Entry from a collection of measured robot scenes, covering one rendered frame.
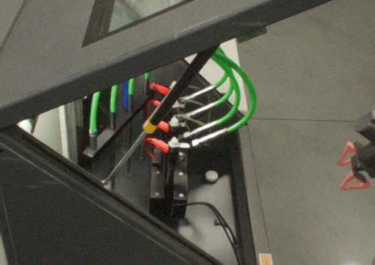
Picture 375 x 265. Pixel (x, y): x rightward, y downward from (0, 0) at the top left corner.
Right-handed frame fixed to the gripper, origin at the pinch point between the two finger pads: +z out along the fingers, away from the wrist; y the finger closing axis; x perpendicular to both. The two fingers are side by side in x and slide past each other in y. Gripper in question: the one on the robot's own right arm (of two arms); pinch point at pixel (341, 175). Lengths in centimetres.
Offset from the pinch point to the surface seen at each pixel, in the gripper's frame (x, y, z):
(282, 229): 49, -59, 87
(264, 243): -15.6, 26.0, 13.2
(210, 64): -39, -47, 22
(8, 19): -92, 32, -10
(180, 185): -38.6, 15.2, 21.5
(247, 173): -21.3, 2.3, 16.1
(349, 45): 92, -265, 65
